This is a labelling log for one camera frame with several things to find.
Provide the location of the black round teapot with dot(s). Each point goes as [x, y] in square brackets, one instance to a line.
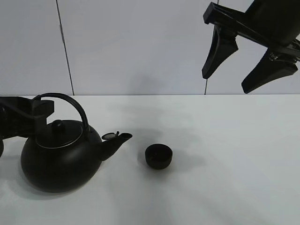
[67, 153]

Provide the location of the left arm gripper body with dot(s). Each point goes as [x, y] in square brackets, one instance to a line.
[24, 117]

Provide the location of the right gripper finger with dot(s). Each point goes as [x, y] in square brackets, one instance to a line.
[223, 45]
[272, 66]

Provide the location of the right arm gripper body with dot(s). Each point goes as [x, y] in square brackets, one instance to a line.
[274, 24]

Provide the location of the small black teacup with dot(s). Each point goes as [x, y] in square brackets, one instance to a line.
[158, 156]

